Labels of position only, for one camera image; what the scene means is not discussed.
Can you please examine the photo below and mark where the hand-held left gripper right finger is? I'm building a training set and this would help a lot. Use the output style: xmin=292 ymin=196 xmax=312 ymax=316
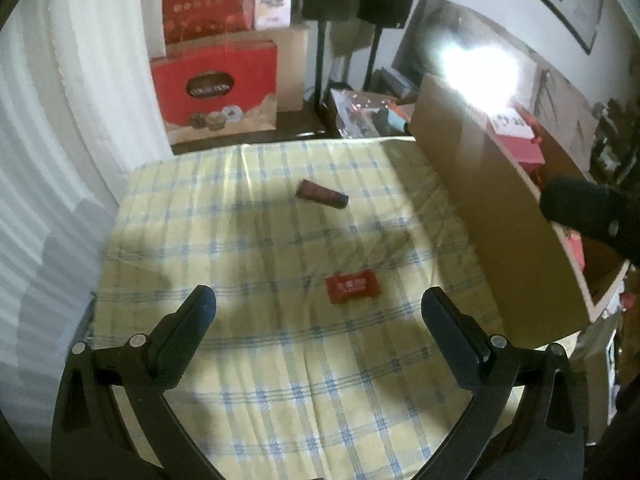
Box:
xmin=415 ymin=286 xmax=588 ymax=480

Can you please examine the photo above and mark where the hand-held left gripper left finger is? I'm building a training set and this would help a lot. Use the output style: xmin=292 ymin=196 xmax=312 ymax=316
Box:
xmin=51 ymin=284 xmax=223 ymax=480

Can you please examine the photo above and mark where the small red snack packet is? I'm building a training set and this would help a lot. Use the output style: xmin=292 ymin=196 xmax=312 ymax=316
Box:
xmin=325 ymin=268 xmax=382 ymax=306

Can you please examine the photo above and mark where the yellow blue plaid cloth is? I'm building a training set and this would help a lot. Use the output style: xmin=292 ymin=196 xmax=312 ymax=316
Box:
xmin=90 ymin=137 xmax=582 ymax=480

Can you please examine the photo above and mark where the dark red cylinder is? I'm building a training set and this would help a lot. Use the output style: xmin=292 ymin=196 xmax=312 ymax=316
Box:
xmin=295 ymin=178 xmax=350 ymax=210

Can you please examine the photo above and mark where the white lidded gift box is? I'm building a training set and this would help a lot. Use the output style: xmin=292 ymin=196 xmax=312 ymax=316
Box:
xmin=486 ymin=106 xmax=534 ymax=139

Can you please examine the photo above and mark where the clear plastic package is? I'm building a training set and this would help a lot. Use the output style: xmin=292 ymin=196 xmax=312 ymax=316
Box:
xmin=329 ymin=86 xmax=417 ymax=139

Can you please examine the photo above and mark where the red cookie gift box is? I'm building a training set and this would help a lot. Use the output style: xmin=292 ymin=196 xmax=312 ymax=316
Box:
xmin=151 ymin=39 xmax=279 ymax=147

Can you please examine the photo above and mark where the white curtain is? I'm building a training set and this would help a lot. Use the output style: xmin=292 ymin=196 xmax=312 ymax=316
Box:
xmin=0 ymin=0 xmax=174 ymax=413

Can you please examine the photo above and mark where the dark potted plant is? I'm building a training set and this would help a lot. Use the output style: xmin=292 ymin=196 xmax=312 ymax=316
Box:
xmin=589 ymin=99 xmax=640 ymax=188

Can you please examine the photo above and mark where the brown cardboard storage box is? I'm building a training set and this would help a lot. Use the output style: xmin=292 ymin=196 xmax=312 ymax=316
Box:
xmin=269 ymin=24 xmax=310 ymax=114

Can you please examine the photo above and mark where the flat screen television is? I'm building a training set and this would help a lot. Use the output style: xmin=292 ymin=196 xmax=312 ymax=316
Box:
xmin=391 ymin=0 xmax=547 ymax=112

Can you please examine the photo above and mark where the red star print gift box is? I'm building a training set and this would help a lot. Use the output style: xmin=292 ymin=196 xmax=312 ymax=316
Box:
xmin=162 ymin=0 xmax=261 ymax=47

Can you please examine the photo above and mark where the white pink box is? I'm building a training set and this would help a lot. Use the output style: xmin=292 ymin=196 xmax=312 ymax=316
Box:
xmin=254 ymin=0 xmax=294 ymax=31

